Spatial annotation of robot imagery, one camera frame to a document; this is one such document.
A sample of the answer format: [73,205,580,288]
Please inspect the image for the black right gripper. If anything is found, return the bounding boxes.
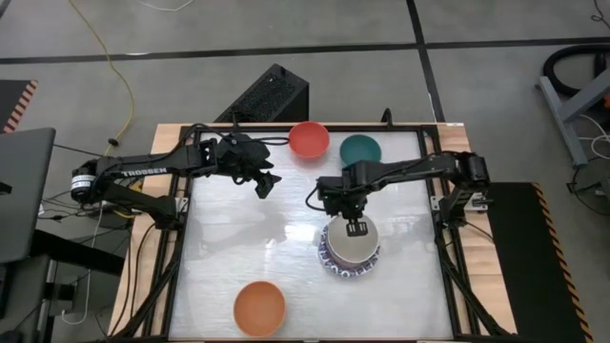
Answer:
[316,173,372,238]

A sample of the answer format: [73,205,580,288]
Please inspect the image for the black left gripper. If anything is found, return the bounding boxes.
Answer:
[209,131,283,200]

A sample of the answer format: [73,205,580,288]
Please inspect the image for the beige plastic bowl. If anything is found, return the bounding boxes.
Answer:
[325,214,380,266]

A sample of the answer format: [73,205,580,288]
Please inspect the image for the blue patterned paper bowl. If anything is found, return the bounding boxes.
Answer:
[317,223,383,280]

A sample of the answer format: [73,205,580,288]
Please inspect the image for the red plastic bowl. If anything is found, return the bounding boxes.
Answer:
[288,121,331,160]

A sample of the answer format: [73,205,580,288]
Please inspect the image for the teal plastic bowl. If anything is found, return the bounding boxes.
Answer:
[338,133,383,169]

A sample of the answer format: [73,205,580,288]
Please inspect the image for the orange plastic bowl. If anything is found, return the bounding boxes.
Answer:
[233,280,288,338]

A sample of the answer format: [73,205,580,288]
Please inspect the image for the black perforated box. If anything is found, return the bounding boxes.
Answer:
[213,63,310,124]

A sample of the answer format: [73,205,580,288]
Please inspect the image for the black hazard-striped floor mat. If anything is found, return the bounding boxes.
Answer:
[0,79,39,134]
[485,181,595,343]

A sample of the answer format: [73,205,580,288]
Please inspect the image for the grey metal stand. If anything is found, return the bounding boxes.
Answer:
[537,66,610,168]

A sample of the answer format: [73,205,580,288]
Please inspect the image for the grey flat panel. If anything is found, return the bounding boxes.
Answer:
[0,127,57,265]

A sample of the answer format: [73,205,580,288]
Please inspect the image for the black aluminium table frame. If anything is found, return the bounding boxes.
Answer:
[112,122,519,343]

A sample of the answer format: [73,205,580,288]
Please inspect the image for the yellow cable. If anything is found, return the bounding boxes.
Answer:
[68,0,136,156]

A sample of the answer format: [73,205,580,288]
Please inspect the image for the white cable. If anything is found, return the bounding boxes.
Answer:
[137,0,196,13]
[60,204,104,327]

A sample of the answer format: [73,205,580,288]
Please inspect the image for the black hose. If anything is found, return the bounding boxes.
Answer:
[542,44,610,99]

